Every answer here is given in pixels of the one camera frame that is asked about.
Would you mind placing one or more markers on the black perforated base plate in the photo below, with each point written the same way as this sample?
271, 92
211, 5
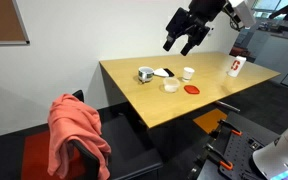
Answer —
240, 150

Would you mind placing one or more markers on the clear plastic bowl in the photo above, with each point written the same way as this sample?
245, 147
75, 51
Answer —
171, 86

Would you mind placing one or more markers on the white tumbler with red logo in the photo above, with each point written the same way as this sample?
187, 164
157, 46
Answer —
236, 66

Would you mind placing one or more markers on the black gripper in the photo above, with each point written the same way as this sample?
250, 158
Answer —
205, 10

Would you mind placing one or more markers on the grey metal table foot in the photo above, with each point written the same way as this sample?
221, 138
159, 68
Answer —
227, 106

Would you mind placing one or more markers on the salmon pink cloth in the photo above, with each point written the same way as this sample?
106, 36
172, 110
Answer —
74, 130

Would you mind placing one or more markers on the red chair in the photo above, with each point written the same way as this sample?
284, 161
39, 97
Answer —
239, 50

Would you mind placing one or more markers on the white paper cup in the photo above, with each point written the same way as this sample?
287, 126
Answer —
188, 74

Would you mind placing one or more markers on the white hand brush black bristles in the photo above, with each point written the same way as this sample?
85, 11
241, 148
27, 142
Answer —
160, 72

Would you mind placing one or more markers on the black office chair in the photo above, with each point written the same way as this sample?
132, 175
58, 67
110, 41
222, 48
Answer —
127, 146

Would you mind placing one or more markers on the black clamp with orange tip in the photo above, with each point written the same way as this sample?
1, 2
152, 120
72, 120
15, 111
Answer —
226, 165
236, 132

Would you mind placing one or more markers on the cork board with grey frame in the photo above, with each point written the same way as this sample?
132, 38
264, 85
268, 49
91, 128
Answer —
0, 20

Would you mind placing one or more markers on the white mug with green band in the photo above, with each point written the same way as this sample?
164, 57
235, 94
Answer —
145, 74

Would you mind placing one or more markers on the orange plastic lid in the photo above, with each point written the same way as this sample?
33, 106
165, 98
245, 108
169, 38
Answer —
191, 89

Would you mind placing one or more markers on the grey cabinet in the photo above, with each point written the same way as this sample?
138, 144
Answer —
277, 53

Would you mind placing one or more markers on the black overhead bar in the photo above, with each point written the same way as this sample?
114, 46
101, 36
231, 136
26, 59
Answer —
284, 9

